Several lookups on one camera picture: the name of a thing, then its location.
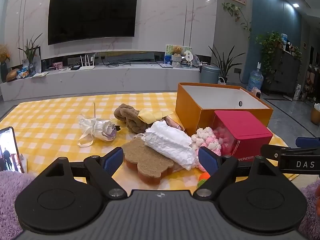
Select dark grey cabinet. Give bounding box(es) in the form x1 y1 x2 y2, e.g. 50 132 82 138
262 49 302 98

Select red box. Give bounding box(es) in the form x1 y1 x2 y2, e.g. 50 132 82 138
212 110 273 162

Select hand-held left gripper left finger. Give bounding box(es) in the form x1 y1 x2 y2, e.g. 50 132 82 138
46 147 127 201

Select orange green ball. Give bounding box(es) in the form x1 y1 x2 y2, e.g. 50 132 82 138
197 172 210 188

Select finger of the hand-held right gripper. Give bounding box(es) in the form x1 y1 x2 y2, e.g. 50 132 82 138
260 144 320 160
296 137 320 147

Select white router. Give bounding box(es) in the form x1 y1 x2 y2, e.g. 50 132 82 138
79 54 95 70

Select white crinkled cloth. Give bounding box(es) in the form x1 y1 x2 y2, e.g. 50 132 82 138
141 120 197 170

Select black wall television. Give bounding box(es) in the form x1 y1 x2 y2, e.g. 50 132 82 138
48 0 138 45

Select brown bear-shaped sponge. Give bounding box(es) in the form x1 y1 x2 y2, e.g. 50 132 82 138
122 138 175 186

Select yellow checkered blanket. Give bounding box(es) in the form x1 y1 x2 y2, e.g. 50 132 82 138
0 92 300 195

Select yellow dried flowers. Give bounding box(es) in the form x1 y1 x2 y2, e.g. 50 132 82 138
0 44 10 82

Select orange cardboard box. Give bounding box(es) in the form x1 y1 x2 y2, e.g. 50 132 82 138
175 82 274 137

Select brown fuzzy headband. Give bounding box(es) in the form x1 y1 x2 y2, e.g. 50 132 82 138
114 103 150 133

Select pink white knitted hat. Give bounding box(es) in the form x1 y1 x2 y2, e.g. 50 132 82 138
190 127 222 173

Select blue white snack bag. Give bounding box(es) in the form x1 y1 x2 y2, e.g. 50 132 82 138
16 66 30 79

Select brown round object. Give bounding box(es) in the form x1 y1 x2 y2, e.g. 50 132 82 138
6 69 20 82

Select grey trash can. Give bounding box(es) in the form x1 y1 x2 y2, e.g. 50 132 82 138
200 64 221 84

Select green plant in vase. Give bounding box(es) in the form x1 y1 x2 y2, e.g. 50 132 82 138
17 33 43 77

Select hanging vine plant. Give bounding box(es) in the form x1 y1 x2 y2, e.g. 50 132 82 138
222 2 252 34

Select yellow cloth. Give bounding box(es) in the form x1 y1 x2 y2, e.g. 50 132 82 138
137 109 173 124

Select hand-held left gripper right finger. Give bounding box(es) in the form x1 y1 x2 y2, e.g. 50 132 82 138
193 146 276 202

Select long-leaf potted plant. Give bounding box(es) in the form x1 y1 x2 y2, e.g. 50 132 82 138
209 45 247 83

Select green blue printed box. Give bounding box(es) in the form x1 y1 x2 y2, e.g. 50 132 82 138
164 44 193 67

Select blue water jug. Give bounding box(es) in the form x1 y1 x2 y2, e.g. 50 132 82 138
247 62 264 92

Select leafy pothos plant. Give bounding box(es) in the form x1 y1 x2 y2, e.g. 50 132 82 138
255 31 284 80

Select black cables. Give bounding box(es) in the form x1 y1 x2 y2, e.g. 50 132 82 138
105 61 130 68

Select teddy bear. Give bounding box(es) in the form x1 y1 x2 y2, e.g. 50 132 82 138
171 45 184 68

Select white ribbon bundle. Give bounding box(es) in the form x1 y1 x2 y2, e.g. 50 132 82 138
77 102 121 147

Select purple fluffy cloth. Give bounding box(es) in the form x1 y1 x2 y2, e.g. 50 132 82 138
297 182 320 240
0 172 38 240

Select white marble TV bench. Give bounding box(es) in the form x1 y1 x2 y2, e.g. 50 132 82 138
0 64 200 102

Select smartphone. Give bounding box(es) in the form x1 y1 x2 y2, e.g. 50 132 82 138
0 126 25 174

